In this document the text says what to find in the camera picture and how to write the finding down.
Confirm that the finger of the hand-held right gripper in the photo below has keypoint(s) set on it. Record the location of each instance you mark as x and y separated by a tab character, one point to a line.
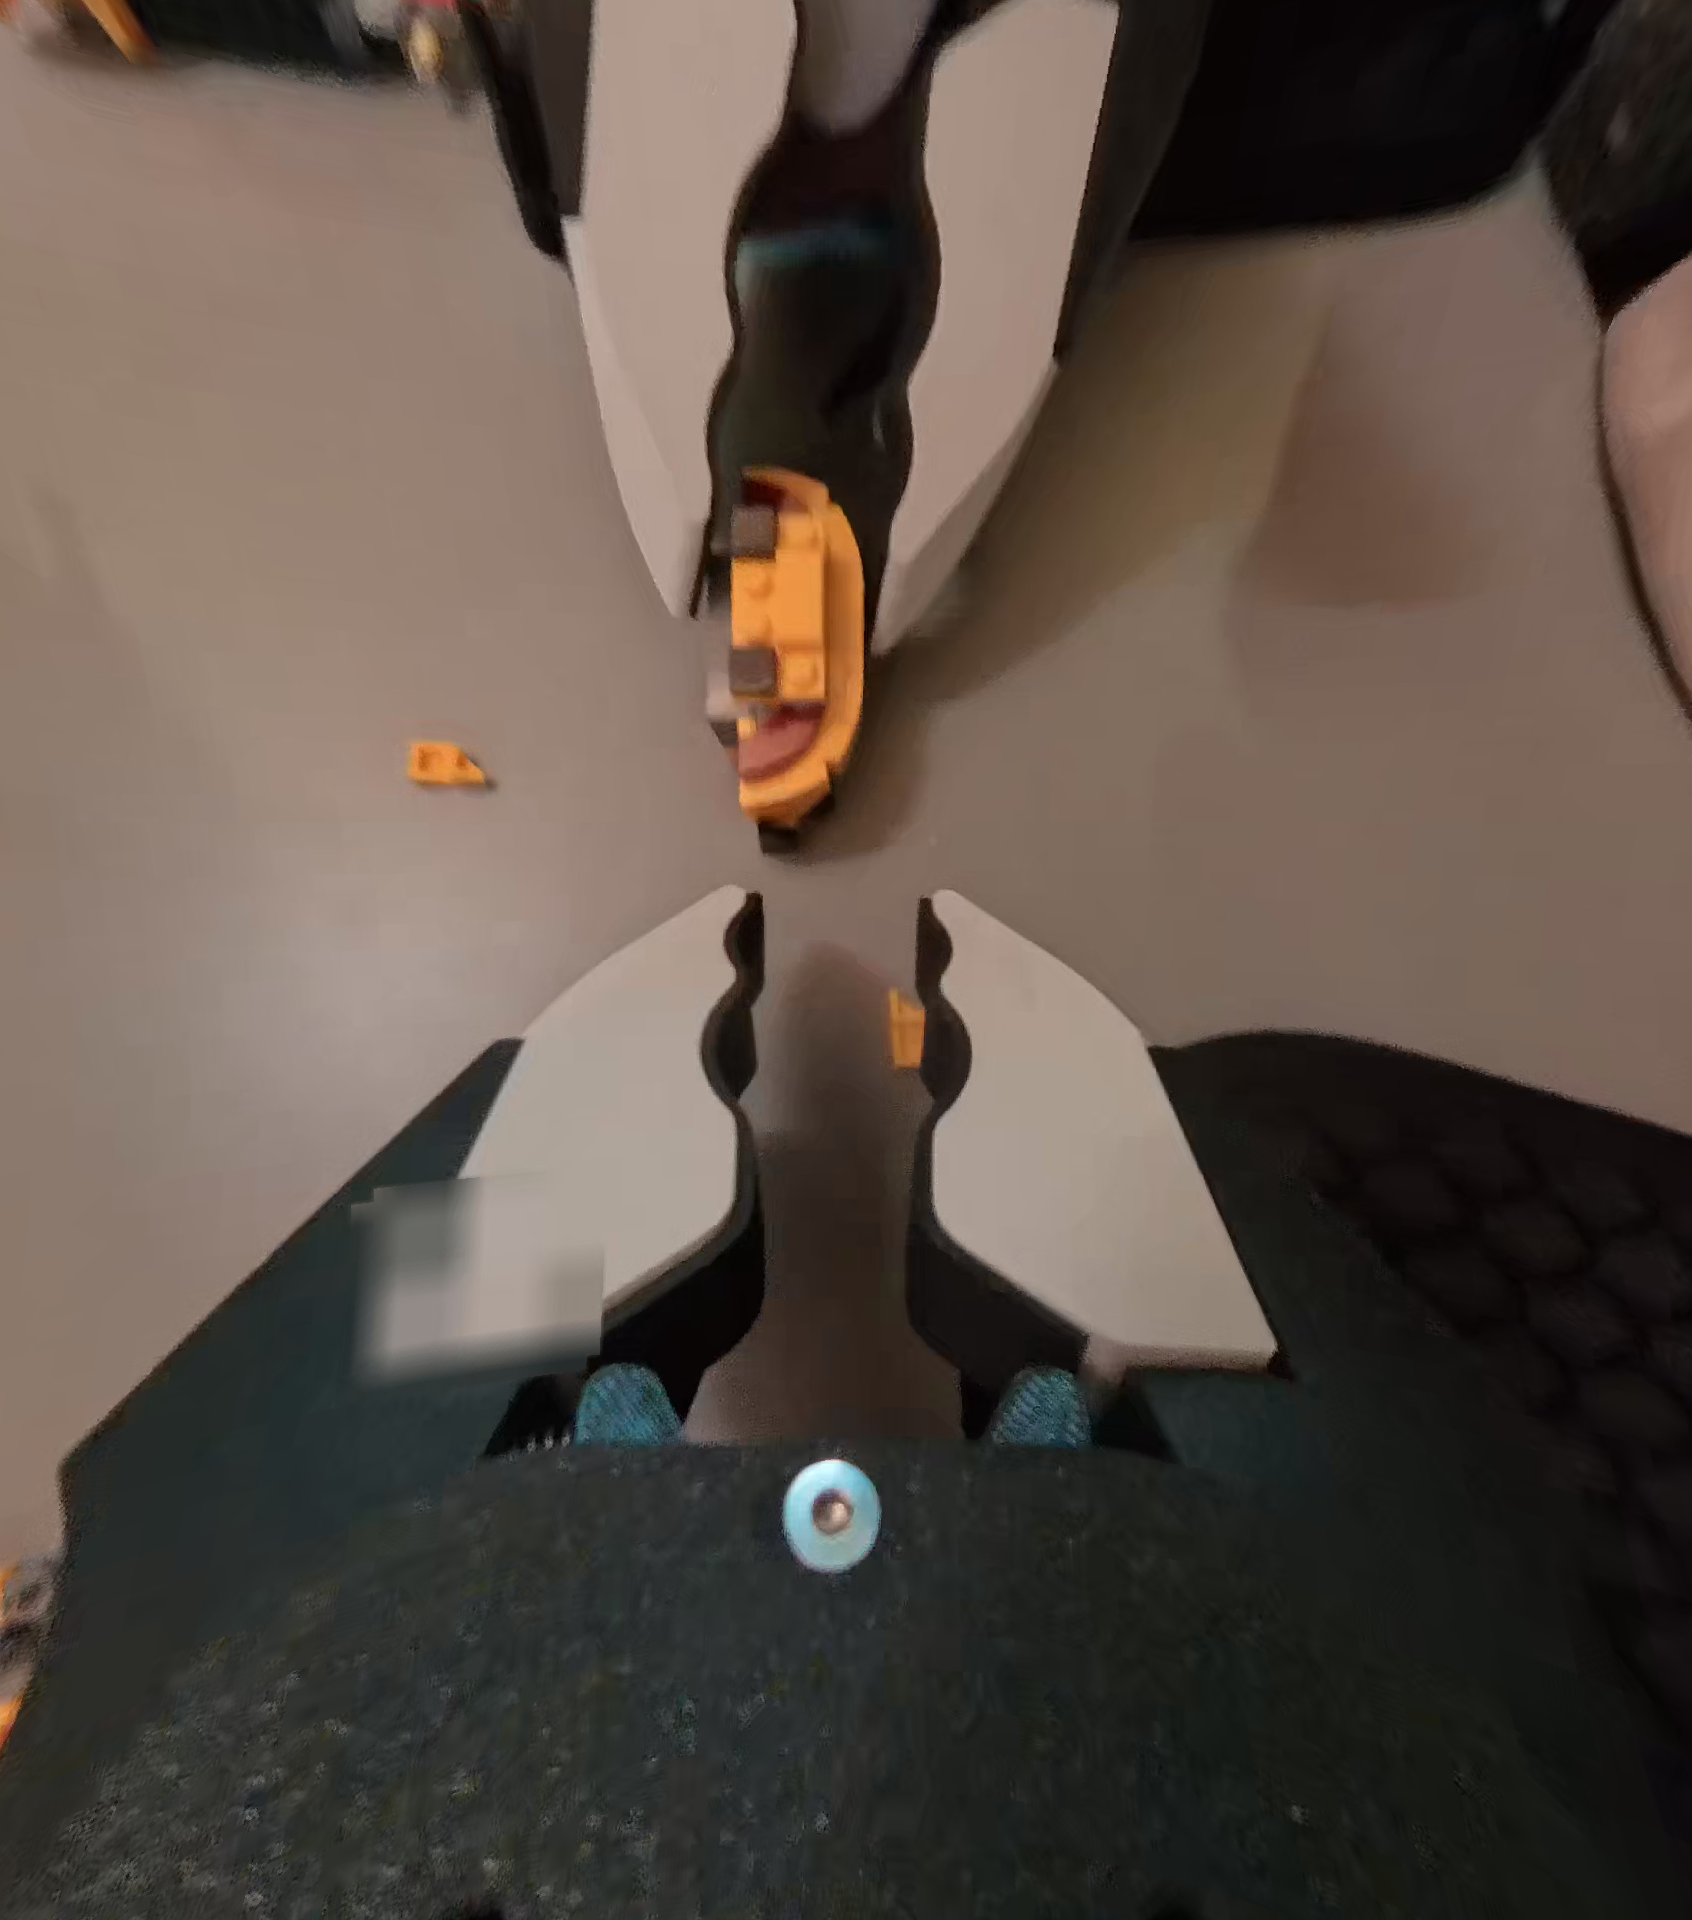
994	225
650	225

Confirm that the orange lego clip plate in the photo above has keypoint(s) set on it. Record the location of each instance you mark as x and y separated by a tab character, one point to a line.
439	764

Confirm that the small orange lego piece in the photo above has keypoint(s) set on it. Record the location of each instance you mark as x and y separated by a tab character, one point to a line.
905	1029

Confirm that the dark grey round lego piece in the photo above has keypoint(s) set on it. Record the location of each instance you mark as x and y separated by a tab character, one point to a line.
26	1593

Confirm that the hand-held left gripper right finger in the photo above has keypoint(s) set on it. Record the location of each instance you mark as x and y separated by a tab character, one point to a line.
1067	1173

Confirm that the black lego car chassis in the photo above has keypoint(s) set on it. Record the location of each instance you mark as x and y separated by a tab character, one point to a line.
263	27

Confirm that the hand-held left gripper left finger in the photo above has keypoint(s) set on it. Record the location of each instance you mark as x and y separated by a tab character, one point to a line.
637	1095

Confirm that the orange lego wheel arch assembly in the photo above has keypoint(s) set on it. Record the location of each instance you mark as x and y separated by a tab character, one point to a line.
788	627

